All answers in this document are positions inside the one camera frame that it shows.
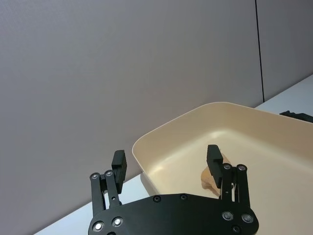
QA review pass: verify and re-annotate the cream plastic tray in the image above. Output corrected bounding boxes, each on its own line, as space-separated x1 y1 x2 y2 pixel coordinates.
132 101 313 235

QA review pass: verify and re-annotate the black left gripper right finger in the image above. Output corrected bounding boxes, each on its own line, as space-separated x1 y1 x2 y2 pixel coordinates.
206 144 253 209

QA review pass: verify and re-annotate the tan bread piece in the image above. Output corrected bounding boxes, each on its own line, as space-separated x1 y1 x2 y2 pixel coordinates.
200 147 237 197

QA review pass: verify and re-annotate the black object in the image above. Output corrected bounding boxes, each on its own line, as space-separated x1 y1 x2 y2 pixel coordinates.
279 110 313 123

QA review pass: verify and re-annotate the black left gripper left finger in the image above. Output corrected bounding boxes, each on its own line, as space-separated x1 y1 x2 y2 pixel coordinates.
89 149 128 217

